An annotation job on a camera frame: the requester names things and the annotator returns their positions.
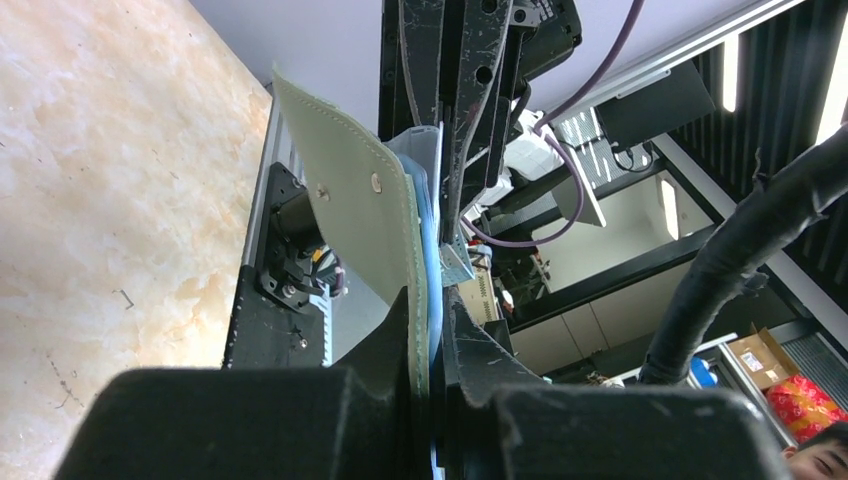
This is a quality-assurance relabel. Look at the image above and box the blue perforated metal bracket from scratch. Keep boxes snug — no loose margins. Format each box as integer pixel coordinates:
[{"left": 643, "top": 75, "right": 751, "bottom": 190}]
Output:
[{"left": 439, "top": 236, "right": 474, "bottom": 287}]

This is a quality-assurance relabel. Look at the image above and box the cardboard box in background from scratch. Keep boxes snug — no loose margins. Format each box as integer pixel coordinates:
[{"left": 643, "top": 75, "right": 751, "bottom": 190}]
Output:
[{"left": 728, "top": 324, "right": 801, "bottom": 392}]

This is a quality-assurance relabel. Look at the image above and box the green card holder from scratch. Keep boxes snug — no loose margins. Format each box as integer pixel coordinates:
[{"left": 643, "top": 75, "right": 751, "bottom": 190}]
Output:
[{"left": 272, "top": 70, "right": 430, "bottom": 398}]

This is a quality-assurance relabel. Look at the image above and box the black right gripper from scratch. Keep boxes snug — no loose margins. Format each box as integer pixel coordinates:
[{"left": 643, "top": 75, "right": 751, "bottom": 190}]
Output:
[{"left": 378, "top": 0, "right": 582, "bottom": 242}]

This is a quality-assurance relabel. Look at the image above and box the person head in background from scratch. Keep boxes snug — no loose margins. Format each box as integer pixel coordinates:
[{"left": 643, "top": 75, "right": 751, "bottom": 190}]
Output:
[{"left": 782, "top": 422, "right": 847, "bottom": 480}]

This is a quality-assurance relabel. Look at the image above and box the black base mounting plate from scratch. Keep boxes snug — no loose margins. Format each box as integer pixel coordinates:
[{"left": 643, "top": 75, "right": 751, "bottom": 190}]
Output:
[{"left": 222, "top": 165, "right": 329, "bottom": 370}]

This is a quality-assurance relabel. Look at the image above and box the red patterned bag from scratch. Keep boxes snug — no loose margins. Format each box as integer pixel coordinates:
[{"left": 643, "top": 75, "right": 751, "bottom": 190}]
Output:
[{"left": 766, "top": 374, "right": 847, "bottom": 443}]

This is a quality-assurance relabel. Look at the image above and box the black corrugated cable conduit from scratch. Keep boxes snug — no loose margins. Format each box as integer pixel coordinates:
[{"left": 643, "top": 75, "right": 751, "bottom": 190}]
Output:
[{"left": 637, "top": 125, "right": 848, "bottom": 388}]

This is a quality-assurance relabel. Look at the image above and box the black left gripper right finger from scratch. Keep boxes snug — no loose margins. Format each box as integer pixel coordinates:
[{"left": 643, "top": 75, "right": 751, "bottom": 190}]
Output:
[{"left": 440, "top": 288, "right": 549, "bottom": 479}]

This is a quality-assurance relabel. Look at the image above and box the aluminium frame rail front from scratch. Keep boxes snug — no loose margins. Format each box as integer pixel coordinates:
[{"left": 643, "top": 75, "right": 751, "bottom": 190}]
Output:
[{"left": 242, "top": 84, "right": 297, "bottom": 272}]

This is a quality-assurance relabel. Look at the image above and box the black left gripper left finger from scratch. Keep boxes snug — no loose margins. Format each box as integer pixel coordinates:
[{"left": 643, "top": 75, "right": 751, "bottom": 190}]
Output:
[{"left": 335, "top": 287, "right": 413, "bottom": 479}]

